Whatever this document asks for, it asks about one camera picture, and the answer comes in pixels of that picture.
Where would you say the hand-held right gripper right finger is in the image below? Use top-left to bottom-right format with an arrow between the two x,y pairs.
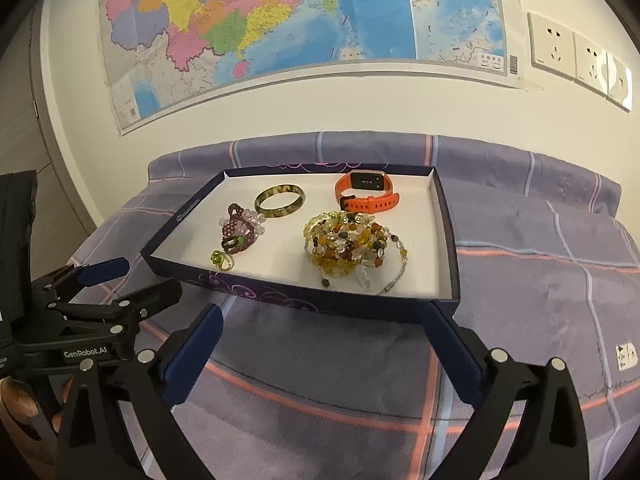
421,302 -> 591,480

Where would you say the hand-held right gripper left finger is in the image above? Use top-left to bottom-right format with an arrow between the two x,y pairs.
55,304 -> 224,480

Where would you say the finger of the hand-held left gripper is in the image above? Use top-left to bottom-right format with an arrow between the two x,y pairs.
47,279 -> 184,343
30,257 -> 132,307

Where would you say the clear bead necklace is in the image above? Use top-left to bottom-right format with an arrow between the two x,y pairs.
320,235 -> 409,296

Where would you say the dark blue cardboard box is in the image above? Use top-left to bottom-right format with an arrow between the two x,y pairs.
140,167 -> 461,326

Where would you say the purple and clear bead bracelet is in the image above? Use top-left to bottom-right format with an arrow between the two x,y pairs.
218,203 -> 267,256

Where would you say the yellow multicolour bead necklace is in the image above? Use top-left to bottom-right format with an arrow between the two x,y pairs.
303,211 -> 401,279

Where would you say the purple plaid blanket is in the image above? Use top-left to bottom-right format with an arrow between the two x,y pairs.
65,132 -> 640,480

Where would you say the green stone bangle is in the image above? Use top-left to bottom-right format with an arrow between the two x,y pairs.
254,184 -> 306,221

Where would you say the orange smart watch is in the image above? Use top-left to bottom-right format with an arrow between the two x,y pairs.
334,170 -> 401,212

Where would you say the white blanket label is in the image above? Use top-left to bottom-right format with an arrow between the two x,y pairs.
616,343 -> 639,372

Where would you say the white wall socket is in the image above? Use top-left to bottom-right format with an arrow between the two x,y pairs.
572,32 -> 609,93
527,11 -> 577,79
605,52 -> 634,112

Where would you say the colourful wall map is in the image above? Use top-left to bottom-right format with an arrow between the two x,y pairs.
97,0 -> 524,136

